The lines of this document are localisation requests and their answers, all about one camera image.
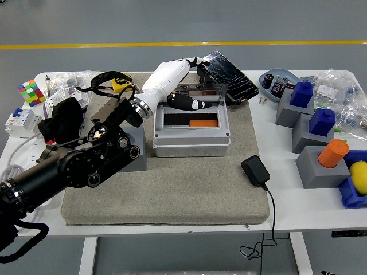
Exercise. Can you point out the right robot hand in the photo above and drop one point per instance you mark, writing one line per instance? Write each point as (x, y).
(327, 273)

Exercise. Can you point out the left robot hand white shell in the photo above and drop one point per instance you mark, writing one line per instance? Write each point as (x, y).
(163, 80)

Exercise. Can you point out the clear hinged box lid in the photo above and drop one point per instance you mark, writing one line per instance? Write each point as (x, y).
(213, 93)

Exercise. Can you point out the orange cylinder battery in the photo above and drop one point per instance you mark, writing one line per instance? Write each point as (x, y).
(203, 123)
(334, 153)

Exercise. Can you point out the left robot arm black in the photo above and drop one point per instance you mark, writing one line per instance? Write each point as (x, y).
(71, 169)

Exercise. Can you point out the black box under tablet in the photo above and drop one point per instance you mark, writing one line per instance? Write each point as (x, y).
(202, 76)

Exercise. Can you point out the grey plastic junction box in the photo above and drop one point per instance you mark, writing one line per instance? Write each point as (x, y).
(192, 143)

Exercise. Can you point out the blue block battery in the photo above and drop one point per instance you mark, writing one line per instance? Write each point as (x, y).
(322, 123)
(301, 94)

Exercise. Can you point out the white table leg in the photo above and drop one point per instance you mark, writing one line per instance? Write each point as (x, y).
(87, 255)
(301, 255)

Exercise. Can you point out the black table control panel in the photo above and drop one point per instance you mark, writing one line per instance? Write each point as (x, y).
(348, 233)

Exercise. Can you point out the yellow tape measure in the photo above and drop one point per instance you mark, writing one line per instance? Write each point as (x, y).
(118, 85)

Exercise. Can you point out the black tablet cracked screen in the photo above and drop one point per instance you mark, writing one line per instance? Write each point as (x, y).
(226, 74)

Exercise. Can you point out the blue plastic bin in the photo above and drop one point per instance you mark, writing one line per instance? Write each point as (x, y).
(348, 194)

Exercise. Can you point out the grey holder block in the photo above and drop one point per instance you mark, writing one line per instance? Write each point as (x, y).
(301, 137)
(318, 177)
(137, 160)
(286, 114)

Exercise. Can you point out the clear plastic bag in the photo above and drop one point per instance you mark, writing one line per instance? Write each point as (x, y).
(71, 78)

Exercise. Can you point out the yellow round fruit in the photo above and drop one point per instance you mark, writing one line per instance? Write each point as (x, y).
(359, 177)

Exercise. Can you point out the black cylinder capacitor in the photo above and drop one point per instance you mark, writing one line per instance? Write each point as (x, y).
(268, 80)

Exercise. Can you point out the blue-grey oval dish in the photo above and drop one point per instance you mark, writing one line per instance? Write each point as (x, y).
(268, 93)

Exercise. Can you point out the grey-brown mat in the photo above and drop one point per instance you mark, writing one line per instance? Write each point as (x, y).
(172, 186)

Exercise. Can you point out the black cloth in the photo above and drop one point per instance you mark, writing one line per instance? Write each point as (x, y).
(61, 120)

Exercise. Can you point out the dark striped component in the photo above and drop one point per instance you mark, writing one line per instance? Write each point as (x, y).
(278, 86)

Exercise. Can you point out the clear pen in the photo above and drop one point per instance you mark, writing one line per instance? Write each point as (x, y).
(48, 86)

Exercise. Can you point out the black power adapter plug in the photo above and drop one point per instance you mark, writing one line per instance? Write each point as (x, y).
(255, 170)

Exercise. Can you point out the brown small component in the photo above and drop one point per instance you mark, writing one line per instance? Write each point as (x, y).
(290, 85)

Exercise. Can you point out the colourful puzzle cube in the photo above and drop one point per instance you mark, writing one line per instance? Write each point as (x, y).
(31, 93)

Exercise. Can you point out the white blue circuit breaker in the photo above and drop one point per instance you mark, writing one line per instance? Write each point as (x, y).
(21, 123)

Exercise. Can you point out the clear bag of parts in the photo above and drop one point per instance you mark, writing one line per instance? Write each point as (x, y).
(338, 91)

